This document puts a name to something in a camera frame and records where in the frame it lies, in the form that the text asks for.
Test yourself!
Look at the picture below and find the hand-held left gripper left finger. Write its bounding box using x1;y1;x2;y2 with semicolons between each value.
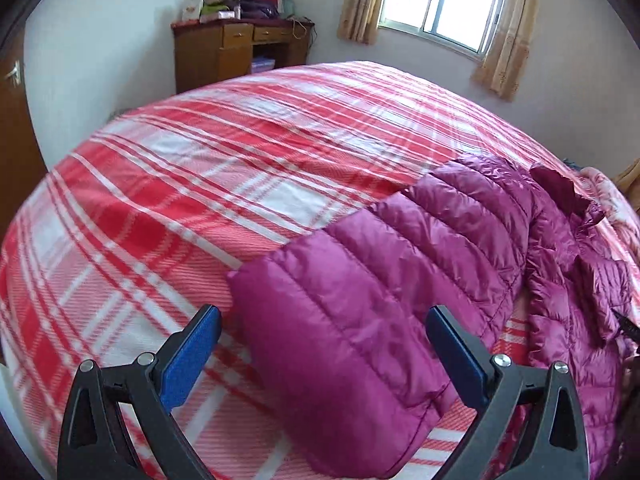
56;304;223;480

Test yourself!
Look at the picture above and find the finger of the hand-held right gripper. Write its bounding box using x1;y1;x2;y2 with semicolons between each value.
612;309;640;347

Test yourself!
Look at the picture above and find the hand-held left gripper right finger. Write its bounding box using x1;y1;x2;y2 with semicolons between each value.
426;305;591;480

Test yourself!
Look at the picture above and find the purple down jacket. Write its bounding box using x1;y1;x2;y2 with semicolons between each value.
226;152;640;476

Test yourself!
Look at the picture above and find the pink floral quilt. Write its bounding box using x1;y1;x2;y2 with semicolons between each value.
575;167;640;311

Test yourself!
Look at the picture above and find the wooden headboard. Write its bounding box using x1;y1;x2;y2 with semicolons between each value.
614;157;640;197

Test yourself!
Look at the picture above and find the red plaid bed sheet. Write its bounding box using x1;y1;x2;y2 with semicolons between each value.
0;60;640;480

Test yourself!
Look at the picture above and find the wooden door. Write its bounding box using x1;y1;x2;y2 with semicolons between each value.
0;35;48;211

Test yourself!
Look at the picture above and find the wooden desk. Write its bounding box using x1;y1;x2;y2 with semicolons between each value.
171;19;316;96

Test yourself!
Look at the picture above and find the beige curtain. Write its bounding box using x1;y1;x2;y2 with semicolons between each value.
337;0;391;45
471;0;543;101

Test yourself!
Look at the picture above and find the dark purple bag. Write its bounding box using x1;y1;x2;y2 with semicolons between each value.
239;0;279;19

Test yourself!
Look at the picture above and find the window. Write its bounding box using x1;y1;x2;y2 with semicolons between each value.
378;0;516;53

